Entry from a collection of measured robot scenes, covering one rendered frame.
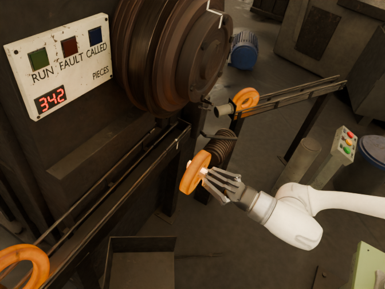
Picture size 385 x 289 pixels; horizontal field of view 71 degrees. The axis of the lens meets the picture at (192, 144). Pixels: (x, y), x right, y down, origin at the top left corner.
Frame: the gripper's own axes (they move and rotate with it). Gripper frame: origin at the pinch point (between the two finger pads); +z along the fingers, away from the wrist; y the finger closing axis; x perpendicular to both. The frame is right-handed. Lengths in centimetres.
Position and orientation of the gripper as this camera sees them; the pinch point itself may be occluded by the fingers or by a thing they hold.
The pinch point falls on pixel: (196, 169)
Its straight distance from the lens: 88.2
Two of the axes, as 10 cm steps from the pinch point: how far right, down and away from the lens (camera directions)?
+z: -8.5, -4.8, 2.3
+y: 5.0, -5.7, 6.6
